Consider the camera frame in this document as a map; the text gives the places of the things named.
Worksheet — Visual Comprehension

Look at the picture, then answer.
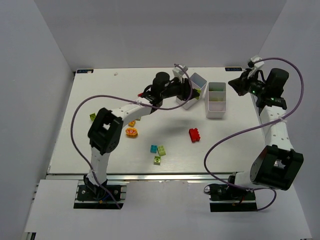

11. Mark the upright white divided container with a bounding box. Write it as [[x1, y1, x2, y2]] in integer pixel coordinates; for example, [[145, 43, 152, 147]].
[[204, 82, 227, 119]]

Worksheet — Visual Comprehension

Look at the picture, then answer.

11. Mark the pale green printed lego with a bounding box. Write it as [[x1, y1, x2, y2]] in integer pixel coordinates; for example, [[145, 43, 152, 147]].
[[153, 156, 162, 166]]

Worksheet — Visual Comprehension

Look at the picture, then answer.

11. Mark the blue table label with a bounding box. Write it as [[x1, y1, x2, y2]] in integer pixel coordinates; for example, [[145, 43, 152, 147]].
[[76, 69, 94, 74], [224, 67, 243, 72]]

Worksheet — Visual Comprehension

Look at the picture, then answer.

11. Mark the dark green lego brick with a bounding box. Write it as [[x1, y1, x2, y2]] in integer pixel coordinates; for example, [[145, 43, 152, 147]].
[[209, 87, 225, 92]]

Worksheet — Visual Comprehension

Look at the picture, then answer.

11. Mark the left blue table label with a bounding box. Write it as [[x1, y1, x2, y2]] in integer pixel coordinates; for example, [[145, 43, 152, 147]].
[[76, 69, 94, 74]]

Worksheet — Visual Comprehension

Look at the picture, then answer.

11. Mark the tilted white divided container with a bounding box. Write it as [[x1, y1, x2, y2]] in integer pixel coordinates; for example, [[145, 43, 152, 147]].
[[182, 72, 207, 110]]

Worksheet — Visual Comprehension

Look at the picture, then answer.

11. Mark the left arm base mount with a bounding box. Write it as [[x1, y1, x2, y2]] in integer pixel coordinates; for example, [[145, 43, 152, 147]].
[[73, 182, 127, 210]]

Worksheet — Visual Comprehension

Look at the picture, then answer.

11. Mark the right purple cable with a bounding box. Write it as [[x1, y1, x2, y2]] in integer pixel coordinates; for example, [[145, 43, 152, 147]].
[[203, 57, 306, 212]]

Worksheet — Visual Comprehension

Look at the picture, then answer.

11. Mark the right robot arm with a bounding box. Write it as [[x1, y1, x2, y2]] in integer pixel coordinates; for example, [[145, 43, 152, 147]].
[[228, 68, 304, 191]]

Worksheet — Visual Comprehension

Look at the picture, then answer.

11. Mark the cyan small lego brick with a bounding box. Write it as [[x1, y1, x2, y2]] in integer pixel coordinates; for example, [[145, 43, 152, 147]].
[[150, 144, 158, 154]]

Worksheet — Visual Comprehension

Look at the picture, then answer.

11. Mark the lime long lego brick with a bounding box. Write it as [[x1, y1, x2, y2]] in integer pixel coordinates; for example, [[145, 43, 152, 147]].
[[193, 88, 202, 100]]

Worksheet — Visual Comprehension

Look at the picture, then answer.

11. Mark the right blue table label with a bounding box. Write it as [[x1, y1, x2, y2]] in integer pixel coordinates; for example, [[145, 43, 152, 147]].
[[224, 67, 243, 72]]

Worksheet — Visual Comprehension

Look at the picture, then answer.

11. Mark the orange small lego brick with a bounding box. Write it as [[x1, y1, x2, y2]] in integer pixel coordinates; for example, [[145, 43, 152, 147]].
[[128, 120, 136, 127]]

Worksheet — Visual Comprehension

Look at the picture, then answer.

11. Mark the large red lego brick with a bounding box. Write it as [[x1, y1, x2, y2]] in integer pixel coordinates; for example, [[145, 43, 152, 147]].
[[188, 128, 201, 143]]

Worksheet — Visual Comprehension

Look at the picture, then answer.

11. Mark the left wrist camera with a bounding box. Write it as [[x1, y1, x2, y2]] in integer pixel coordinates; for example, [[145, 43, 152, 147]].
[[172, 64, 188, 80]]

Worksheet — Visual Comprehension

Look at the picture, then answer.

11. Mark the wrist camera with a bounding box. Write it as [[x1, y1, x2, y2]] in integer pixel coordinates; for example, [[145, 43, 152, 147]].
[[247, 55, 265, 72], [172, 64, 188, 80]]

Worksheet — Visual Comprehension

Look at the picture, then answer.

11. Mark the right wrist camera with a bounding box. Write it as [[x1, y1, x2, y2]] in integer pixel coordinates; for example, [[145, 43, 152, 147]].
[[247, 55, 265, 72]]

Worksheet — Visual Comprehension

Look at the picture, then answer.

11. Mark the lime printed lego brick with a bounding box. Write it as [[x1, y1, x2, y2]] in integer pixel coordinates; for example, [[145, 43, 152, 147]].
[[89, 113, 96, 122]]

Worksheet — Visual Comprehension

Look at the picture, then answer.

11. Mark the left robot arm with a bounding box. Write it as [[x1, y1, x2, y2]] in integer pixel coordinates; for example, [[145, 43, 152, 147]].
[[84, 72, 200, 200]]

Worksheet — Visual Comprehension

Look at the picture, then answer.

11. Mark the orange printed round lego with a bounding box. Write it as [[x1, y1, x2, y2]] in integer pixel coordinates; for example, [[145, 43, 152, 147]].
[[125, 127, 138, 138]]

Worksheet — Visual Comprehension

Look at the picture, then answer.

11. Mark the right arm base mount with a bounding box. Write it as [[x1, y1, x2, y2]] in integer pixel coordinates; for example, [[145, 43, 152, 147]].
[[203, 183, 258, 213]]

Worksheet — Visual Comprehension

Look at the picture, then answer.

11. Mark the pale green lego brick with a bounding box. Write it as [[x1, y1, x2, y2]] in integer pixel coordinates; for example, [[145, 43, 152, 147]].
[[157, 145, 166, 157]]

